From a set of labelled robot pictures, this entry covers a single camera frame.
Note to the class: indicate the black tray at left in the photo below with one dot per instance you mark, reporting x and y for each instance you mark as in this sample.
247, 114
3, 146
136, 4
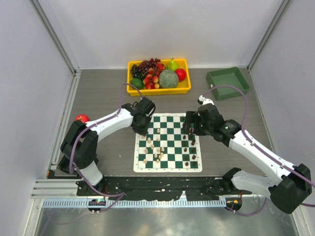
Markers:
63, 165

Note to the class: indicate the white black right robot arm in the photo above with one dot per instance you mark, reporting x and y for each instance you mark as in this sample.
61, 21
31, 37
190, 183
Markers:
284, 183

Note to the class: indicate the red apple in tray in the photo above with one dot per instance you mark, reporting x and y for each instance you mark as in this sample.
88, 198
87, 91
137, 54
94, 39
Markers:
181, 73

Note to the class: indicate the green lime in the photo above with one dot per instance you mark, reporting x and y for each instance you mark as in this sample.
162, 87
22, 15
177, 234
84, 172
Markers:
138, 83

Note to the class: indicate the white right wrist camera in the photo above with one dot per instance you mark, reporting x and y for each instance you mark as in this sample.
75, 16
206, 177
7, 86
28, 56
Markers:
203, 100

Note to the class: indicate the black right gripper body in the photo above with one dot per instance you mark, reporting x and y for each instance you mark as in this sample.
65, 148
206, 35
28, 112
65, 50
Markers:
206, 126

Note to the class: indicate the green melon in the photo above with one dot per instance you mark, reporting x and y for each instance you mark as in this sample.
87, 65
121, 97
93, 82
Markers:
168, 79

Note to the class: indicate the red apple on table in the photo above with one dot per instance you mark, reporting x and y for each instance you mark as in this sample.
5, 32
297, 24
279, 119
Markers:
82, 117

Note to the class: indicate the dark purple grape bunch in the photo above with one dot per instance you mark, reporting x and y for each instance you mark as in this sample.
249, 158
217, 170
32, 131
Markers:
141, 69

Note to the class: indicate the red cherries cluster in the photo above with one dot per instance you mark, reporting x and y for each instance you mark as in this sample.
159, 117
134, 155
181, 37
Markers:
151, 80

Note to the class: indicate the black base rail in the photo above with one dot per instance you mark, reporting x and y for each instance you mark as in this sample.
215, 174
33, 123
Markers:
167, 188

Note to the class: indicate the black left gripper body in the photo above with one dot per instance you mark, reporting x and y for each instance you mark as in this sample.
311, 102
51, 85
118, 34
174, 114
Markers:
142, 128

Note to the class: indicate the yellow plastic fruit tray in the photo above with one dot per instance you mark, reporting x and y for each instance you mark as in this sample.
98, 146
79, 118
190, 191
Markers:
182, 87

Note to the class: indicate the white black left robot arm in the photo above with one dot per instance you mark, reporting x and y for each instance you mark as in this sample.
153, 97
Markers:
80, 143

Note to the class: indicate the green square box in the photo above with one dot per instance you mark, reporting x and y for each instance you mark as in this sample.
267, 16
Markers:
227, 77

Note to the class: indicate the green white chess mat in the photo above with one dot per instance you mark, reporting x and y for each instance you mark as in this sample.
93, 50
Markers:
167, 151

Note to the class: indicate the green pear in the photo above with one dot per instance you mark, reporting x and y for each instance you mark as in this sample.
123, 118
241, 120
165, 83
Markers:
172, 65

